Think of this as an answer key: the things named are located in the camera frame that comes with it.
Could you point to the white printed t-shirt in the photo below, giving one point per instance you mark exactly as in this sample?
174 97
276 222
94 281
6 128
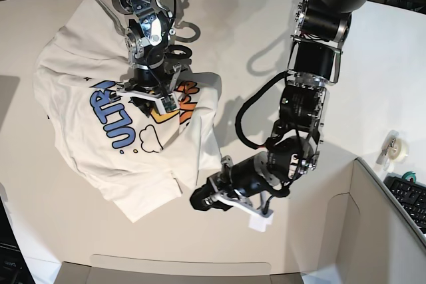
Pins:
139 162

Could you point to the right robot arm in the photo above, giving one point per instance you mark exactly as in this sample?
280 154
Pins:
147 37

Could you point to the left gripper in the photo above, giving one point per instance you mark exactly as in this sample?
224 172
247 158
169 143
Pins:
243 186

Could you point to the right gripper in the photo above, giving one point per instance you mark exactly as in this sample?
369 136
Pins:
150 88

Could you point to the grey cardboard box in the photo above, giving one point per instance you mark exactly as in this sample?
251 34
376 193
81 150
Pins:
368 238

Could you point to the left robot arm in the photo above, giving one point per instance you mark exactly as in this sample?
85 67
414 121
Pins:
293 146

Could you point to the green tape roll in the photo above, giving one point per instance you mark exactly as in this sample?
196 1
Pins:
410 176

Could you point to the clear tape roll dispenser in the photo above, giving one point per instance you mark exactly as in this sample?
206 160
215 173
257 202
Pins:
394 150

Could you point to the black computer keyboard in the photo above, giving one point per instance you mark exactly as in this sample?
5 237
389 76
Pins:
411 196

